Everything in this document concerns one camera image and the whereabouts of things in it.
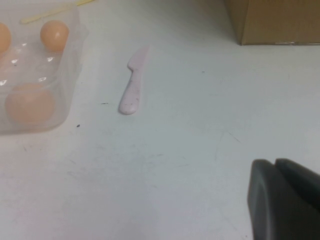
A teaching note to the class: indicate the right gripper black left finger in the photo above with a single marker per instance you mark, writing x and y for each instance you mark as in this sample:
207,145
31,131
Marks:
275,207

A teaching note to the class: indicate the pink plastic knife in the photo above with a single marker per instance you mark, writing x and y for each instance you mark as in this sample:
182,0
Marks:
131,95

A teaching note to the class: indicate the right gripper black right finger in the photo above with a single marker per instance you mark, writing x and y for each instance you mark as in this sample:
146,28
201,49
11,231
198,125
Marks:
302,180

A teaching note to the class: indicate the orange plastic egg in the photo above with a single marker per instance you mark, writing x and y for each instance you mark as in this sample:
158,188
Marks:
4,37
30,103
54,35

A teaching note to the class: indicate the clear plastic egg box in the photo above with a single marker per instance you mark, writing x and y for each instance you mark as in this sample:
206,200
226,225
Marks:
67,75

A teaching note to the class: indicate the yellow plastic knife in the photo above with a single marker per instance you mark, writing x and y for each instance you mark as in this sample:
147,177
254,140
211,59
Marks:
37,18

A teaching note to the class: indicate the brown cardboard box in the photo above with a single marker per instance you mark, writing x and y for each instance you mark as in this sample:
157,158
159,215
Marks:
275,20

